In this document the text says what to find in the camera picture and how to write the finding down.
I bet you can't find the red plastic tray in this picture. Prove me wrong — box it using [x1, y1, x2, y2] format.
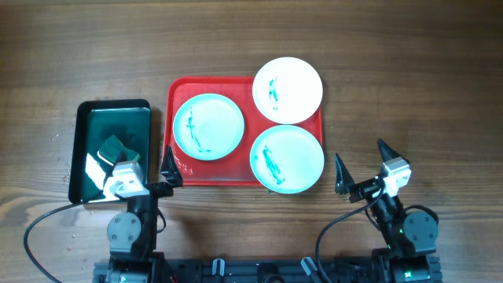
[163, 76, 322, 186]

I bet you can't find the white plate with stain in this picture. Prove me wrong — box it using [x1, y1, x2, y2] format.
[252, 57, 323, 124]

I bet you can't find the black water tray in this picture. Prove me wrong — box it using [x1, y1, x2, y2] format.
[68, 99, 152, 204]

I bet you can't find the green scrubbing sponge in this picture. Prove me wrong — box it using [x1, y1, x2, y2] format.
[97, 135, 141, 166]

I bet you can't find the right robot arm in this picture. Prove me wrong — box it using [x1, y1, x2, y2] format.
[333, 139, 442, 282]

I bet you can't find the pale green plate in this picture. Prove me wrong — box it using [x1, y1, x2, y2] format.
[172, 94, 245, 161]
[249, 125, 325, 194]

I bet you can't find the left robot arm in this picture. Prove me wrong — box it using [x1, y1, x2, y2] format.
[93, 146, 183, 283]

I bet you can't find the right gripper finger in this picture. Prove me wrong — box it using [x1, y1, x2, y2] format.
[377, 138, 409, 164]
[335, 153, 355, 194]

